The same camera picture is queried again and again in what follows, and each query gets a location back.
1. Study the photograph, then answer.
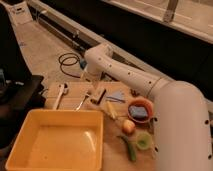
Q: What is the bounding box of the green cucumber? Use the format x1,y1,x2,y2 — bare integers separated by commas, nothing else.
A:
117,135,136,162

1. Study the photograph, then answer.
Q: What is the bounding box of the dark brown wooden block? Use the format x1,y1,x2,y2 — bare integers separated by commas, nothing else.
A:
90,88,106,105

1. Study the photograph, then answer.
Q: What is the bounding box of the blue sponge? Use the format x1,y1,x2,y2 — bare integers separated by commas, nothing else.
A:
129,106,148,120

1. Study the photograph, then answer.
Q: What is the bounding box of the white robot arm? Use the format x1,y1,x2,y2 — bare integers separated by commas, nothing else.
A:
84,43,213,171

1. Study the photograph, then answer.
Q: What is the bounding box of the orange bowl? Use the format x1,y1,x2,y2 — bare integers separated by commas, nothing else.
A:
127,99,153,124

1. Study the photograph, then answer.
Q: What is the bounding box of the black coiled cable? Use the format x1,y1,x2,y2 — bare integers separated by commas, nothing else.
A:
58,52,84,80

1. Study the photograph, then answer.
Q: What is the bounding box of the yellow plastic bin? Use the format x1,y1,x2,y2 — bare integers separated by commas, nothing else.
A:
5,110,103,171

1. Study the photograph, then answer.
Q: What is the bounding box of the black side table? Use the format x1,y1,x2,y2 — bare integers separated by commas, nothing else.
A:
0,75,46,149

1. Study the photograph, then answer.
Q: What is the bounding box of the peach fruit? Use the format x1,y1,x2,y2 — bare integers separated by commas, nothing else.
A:
122,119,135,135

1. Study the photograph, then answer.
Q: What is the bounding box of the dark grape cluster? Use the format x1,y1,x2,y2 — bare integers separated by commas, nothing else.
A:
130,89,140,97

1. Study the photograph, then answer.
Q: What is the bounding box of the yellow corn cob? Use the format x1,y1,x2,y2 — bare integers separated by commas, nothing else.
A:
106,101,117,120

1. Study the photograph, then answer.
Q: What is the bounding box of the metal frame rail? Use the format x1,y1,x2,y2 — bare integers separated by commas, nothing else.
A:
27,0,213,113

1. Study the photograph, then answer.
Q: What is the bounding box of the green plastic cup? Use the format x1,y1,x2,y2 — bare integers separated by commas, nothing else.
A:
136,131,152,150

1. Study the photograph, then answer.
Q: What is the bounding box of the white floor box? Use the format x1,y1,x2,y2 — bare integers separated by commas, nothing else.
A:
8,1,33,26

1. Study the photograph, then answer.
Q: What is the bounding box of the blue power box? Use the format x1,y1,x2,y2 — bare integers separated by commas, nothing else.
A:
80,59,87,69

